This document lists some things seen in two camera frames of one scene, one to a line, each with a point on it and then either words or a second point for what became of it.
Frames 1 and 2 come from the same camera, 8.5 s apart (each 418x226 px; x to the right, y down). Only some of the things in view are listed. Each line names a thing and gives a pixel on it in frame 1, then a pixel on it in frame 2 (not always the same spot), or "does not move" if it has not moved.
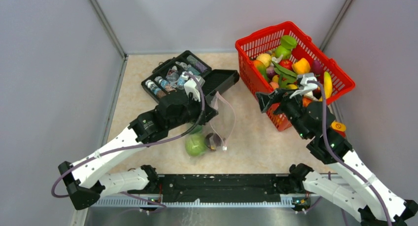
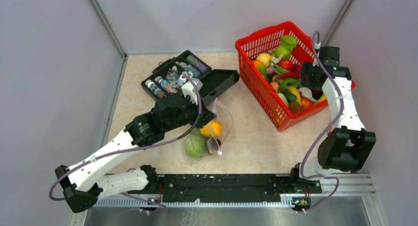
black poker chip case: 169,76 does not move
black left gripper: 209,112 does not move
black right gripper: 264,99 -> 307,67
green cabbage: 195,145 does not move
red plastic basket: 268,40 does not move
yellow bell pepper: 301,66 -> 213,129
